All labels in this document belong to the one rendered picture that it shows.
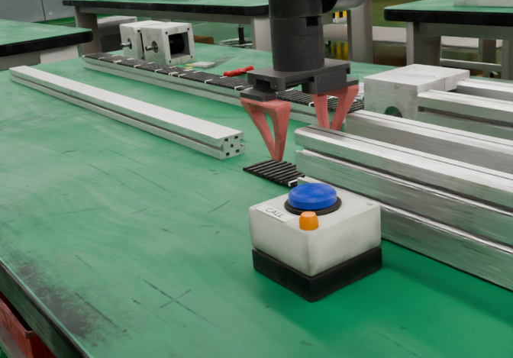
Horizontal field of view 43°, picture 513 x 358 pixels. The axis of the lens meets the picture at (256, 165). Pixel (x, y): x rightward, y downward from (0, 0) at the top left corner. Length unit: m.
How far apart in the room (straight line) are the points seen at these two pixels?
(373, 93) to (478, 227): 0.35
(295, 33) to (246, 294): 0.29
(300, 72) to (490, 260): 0.28
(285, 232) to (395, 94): 0.35
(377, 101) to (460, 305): 0.39
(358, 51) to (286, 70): 2.95
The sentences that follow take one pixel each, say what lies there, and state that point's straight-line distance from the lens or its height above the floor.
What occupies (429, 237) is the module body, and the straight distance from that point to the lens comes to 0.57.
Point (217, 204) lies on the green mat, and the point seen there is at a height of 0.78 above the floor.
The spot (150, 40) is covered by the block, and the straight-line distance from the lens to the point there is 1.67.
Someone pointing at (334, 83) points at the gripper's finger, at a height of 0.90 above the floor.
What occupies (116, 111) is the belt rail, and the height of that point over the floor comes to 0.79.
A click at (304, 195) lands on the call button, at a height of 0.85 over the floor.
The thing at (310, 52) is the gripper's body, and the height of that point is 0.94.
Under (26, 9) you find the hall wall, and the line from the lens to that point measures 12.00.
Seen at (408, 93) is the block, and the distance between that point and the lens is 0.81.
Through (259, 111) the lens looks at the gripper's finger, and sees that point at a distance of 0.72.
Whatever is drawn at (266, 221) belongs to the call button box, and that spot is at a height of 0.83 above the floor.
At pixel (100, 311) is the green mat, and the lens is 0.55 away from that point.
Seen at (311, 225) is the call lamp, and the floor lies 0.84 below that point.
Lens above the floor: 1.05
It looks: 19 degrees down
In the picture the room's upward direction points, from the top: 5 degrees counter-clockwise
